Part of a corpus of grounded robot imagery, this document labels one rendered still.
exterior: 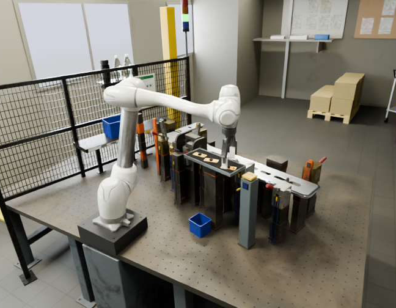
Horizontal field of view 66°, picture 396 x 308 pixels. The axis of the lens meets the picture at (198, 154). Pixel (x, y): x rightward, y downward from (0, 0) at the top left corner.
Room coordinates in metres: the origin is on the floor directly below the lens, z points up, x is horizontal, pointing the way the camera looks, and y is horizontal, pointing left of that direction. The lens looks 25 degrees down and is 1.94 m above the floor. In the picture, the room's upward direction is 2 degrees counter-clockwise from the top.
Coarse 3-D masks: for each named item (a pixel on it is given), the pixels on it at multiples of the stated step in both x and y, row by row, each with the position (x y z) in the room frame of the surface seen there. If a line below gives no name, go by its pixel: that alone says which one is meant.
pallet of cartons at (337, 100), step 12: (336, 84) 5.54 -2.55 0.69; (348, 84) 5.43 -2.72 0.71; (360, 84) 5.81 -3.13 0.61; (312, 96) 5.78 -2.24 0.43; (324, 96) 5.70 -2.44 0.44; (336, 96) 5.52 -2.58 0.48; (348, 96) 5.41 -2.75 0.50; (360, 96) 6.10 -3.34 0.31; (312, 108) 5.76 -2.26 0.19; (324, 108) 5.63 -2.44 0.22; (336, 108) 5.50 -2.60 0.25; (348, 108) 5.39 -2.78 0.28; (348, 120) 5.34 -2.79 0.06
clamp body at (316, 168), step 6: (312, 168) 1.65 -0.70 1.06; (318, 168) 1.67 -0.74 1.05; (312, 174) 1.64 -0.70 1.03; (318, 174) 1.68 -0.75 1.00; (312, 180) 1.64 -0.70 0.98; (318, 180) 1.69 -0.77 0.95; (312, 198) 1.67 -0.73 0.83; (312, 204) 1.67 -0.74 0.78; (312, 210) 1.68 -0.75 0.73; (306, 216) 1.64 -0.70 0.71
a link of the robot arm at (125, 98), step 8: (112, 88) 1.56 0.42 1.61; (120, 88) 1.55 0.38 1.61; (128, 88) 1.55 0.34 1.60; (136, 88) 1.56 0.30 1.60; (104, 96) 1.56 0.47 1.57; (112, 96) 1.54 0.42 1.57; (120, 96) 1.52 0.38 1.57; (128, 96) 1.52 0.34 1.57; (112, 104) 1.55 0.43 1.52; (120, 104) 1.53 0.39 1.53; (128, 104) 1.52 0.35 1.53
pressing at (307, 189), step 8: (168, 136) 2.41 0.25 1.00; (208, 144) 2.22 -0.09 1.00; (216, 152) 2.06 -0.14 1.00; (240, 160) 1.91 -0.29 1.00; (248, 160) 1.91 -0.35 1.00; (256, 168) 1.80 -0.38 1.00; (264, 168) 1.79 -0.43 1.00; (272, 168) 1.79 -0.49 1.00; (264, 176) 1.68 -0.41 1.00; (272, 176) 1.68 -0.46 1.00; (280, 176) 1.67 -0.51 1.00; (288, 176) 1.67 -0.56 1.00; (272, 184) 1.58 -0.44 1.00; (304, 184) 1.57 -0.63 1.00; (312, 184) 1.56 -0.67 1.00; (296, 192) 1.47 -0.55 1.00; (304, 192) 1.47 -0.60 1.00; (312, 192) 1.48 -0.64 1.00
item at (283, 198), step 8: (280, 184) 1.48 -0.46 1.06; (288, 184) 1.47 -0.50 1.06; (280, 192) 1.41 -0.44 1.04; (288, 192) 1.44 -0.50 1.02; (272, 200) 1.45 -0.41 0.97; (280, 200) 1.41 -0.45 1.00; (288, 200) 1.45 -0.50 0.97; (280, 208) 1.40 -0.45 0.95; (272, 216) 1.45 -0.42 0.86; (280, 216) 1.41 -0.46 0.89; (272, 224) 1.44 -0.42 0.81; (280, 224) 1.42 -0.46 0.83; (272, 232) 1.44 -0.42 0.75; (280, 232) 1.42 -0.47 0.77; (272, 240) 1.42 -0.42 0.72; (280, 240) 1.42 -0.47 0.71
